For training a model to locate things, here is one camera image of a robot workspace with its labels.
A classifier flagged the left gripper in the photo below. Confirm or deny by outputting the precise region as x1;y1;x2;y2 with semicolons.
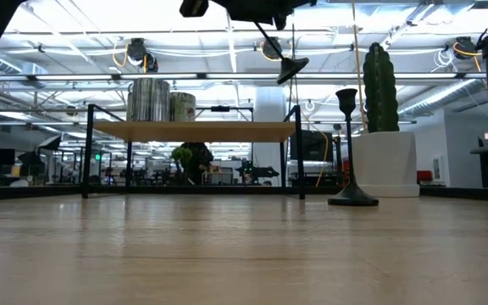
209;0;318;24

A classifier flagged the black metal candlestick holder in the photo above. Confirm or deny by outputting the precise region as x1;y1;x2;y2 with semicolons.
327;88;380;208
252;20;311;86

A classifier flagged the wooden shelf with black legs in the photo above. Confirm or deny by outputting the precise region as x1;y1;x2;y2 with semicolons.
80;103;307;201

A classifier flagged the green cactus plant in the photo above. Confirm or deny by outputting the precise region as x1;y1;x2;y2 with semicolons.
362;42;401;134

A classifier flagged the black flat screen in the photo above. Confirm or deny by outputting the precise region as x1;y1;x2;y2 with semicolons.
289;130;336;164

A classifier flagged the person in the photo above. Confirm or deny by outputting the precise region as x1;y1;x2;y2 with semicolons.
182;142;215;186

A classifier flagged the small green potted plant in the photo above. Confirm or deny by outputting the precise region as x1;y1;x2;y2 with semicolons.
170;147;194;183

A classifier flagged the white hexagonal plant pot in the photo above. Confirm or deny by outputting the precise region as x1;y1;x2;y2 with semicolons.
351;131;421;199

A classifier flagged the black studio lamp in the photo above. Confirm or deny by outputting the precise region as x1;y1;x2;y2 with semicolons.
36;134;63;153

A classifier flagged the black hanging cable with loop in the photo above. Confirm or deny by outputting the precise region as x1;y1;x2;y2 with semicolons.
289;11;297;109

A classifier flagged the black ceiling cable reel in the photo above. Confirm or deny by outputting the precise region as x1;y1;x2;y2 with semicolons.
259;36;286;63
452;36;482;73
112;36;159;74

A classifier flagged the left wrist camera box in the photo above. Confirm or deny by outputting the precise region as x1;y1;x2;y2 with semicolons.
179;0;210;19

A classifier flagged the black background camera bar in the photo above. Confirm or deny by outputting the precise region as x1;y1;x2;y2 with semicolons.
196;104;256;124

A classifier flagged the yellow hanging cable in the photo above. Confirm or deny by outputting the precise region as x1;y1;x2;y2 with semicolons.
349;0;369;133

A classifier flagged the thin yellow background cable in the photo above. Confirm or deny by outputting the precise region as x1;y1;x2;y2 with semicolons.
307;122;330;190

